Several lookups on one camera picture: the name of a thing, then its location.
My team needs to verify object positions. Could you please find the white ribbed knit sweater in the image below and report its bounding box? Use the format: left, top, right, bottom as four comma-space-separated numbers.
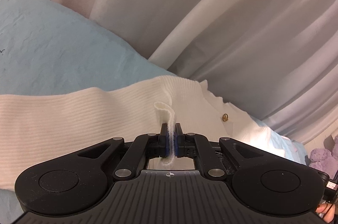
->
1, 76, 285, 190

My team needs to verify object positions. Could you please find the person's right hand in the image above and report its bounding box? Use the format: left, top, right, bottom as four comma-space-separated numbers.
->
316, 203, 337, 223

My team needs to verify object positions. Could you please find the purple teddy bear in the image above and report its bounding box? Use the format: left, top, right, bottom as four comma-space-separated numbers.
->
309, 135, 338, 181

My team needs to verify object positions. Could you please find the white curtain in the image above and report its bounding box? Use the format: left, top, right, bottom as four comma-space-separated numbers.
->
53, 0, 337, 143

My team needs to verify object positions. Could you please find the light blue printed bedsheet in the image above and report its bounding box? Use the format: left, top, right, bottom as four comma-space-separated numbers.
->
1, 0, 306, 223

